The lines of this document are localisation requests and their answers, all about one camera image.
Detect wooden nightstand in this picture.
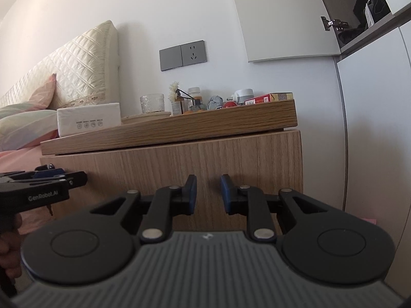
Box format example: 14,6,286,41
40,99,304,232

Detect dark clothes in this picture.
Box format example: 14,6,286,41
337,0,393,44

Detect grey wall switch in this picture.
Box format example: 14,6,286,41
159,45,183,71

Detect diffuser bottle with flower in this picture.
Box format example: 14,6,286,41
169,81,197,117

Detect metal door hinge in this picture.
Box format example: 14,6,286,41
321,16,349,32

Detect white charger plug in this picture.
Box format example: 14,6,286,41
227,88,256,105

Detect pink blanket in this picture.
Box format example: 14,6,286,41
0,148,56,232

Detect cream quilted headboard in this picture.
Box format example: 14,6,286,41
0,20,120,110

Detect white pill bottle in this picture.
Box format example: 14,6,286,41
187,87,202,104

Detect clear glass cup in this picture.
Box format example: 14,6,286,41
139,93,165,114

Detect pastel pillow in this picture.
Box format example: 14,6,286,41
0,103,60,152

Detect person's left hand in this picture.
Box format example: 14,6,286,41
0,214,24,280

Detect white tissue pack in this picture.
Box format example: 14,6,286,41
57,102,122,137

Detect white wardrobe door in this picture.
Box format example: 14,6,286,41
227,0,341,63

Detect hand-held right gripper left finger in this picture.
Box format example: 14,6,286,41
90,175,198,244

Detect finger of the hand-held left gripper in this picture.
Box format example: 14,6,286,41
0,171,88,189
0,164,66,179

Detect white wardrobe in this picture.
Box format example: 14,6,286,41
310,0,411,247

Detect red and tan carton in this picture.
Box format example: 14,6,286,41
245,92,294,106

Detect pink striped pillow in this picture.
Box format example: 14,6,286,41
17,73,57,111

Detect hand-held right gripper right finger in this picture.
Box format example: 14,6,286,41
220,174,325,243

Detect grey wall socket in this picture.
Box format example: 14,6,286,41
180,40,207,67

